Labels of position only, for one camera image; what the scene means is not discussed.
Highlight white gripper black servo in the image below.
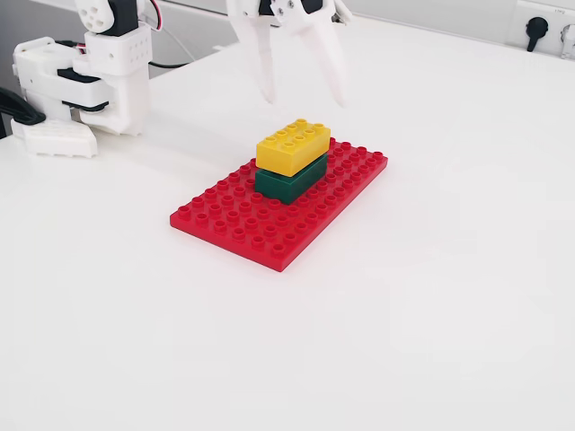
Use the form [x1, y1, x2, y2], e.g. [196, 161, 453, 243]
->
[226, 0, 349, 110]

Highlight yellow lego brick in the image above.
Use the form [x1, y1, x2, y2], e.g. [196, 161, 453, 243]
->
[255, 118, 332, 178]

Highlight green lego brick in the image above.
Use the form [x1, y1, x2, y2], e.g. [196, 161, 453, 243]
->
[254, 154, 329, 207]

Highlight red lego baseplate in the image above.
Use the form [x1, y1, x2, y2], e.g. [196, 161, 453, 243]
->
[169, 137, 390, 274]

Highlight black power plug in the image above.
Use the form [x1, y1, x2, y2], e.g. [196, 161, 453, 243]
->
[525, 16, 550, 53]

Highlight white table clamp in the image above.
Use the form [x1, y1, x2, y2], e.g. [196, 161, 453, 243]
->
[11, 119, 98, 159]

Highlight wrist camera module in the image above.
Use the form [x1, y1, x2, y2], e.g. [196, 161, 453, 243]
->
[332, 0, 354, 24]

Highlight thin black cable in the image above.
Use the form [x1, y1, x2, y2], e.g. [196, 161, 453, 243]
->
[147, 47, 212, 70]

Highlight red white servo wires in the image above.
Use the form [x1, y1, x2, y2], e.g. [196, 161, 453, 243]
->
[143, 0, 165, 33]

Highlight white wall socket strip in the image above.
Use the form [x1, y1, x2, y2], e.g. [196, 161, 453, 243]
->
[505, 0, 575, 62]

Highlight thick black cable bundle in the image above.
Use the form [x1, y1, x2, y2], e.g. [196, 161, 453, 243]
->
[0, 87, 47, 127]

